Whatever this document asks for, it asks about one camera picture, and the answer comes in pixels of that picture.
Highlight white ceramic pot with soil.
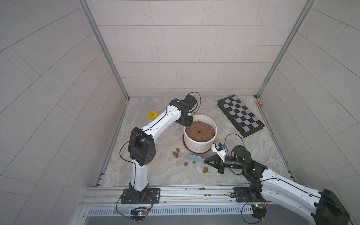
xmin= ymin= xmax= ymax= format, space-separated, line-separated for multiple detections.
xmin=183 ymin=115 xmax=218 ymax=152

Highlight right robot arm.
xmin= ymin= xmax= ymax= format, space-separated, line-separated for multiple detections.
xmin=204 ymin=143 xmax=352 ymax=225

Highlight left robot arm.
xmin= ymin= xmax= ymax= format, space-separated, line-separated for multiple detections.
xmin=119 ymin=92 xmax=201 ymax=203

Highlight yellow plastic block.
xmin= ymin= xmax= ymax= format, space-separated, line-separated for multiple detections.
xmin=147 ymin=111 xmax=159 ymax=119

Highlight black white checkerboard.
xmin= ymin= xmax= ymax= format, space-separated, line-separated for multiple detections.
xmin=217 ymin=95 xmax=265 ymax=137

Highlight right controller board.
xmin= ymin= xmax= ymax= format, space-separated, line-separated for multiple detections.
xmin=251 ymin=203 xmax=267 ymax=220

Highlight controller board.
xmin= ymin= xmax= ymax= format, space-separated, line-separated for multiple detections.
xmin=130 ymin=207 xmax=149 ymax=221
xmin=251 ymin=203 xmax=267 ymax=220

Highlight left controller board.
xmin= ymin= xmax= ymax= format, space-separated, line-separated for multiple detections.
xmin=130 ymin=207 xmax=149 ymax=221

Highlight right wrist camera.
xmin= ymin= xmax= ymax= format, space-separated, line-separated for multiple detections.
xmin=211 ymin=142 xmax=227 ymax=162

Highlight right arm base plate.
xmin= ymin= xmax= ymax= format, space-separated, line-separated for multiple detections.
xmin=230 ymin=187 xmax=266 ymax=203

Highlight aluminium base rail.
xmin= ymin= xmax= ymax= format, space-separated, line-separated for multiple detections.
xmin=75 ymin=184 xmax=317 ymax=217

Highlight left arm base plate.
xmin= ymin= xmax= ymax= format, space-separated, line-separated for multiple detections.
xmin=120 ymin=187 xmax=161 ymax=204

